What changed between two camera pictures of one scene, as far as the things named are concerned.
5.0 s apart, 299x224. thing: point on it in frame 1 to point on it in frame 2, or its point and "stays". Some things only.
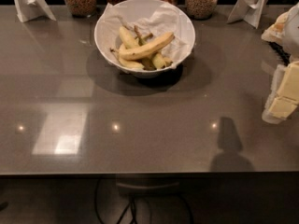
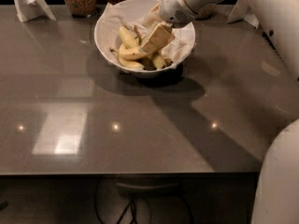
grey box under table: [148, 185] stays
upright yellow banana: [127, 39] stays
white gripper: [292, 32] to [175, 6]
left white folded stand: [29, 3] stays
